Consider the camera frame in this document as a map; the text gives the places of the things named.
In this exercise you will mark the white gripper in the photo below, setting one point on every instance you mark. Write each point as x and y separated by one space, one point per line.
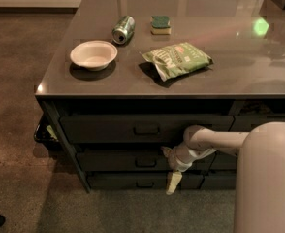
175 160

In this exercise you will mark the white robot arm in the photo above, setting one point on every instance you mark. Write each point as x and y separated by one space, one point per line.
260 183

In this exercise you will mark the dark grey drawer cabinet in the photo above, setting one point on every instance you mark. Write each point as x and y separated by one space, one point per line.
131 75

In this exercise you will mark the green chip bag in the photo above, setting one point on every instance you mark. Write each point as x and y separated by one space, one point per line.
177 60

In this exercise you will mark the black bin beside cabinet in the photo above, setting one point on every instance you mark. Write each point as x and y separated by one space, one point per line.
42 136

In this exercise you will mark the white bowl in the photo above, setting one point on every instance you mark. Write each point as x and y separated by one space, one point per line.
94 55

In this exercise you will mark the green yellow sponge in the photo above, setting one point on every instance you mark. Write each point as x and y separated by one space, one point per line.
160 25

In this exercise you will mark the green soda can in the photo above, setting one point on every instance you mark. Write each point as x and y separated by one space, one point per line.
124 30

